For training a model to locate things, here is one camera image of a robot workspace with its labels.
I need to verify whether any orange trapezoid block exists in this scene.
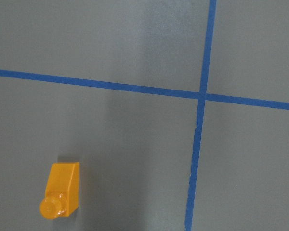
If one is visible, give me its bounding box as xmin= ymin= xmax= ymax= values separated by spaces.
xmin=39 ymin=162 xmax=80 ymax=220

